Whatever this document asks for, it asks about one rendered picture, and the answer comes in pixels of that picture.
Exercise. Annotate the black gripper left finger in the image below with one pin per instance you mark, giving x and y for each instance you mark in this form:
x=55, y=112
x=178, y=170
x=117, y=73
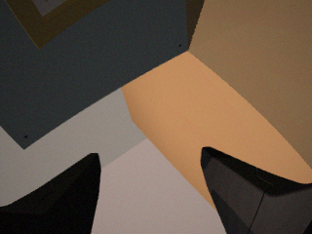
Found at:
x=65, y=205

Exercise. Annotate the grey rectangular board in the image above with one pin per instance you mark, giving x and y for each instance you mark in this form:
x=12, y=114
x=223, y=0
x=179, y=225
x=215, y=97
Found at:
x=101, y=52

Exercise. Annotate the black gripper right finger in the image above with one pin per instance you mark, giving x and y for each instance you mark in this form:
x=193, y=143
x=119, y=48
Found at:
x=252, y=201

